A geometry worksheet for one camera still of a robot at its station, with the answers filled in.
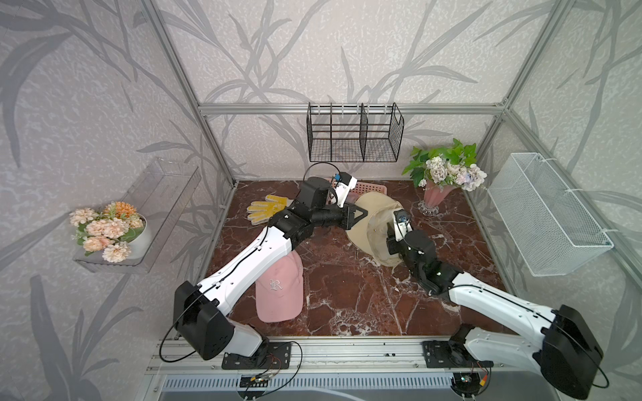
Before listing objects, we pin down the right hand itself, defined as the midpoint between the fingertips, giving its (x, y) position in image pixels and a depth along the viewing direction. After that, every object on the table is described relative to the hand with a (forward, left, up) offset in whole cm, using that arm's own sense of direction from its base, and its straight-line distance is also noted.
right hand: (393, 221), depth 80 cm
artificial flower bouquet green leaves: (+18, -24, +7) cm, 31 cm away
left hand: (-4, +10, +10) cm, 15 cm away
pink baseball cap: (-17, +38, -16) cm, 44 cm away
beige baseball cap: (0, +7, -6) cm, 9 cm away
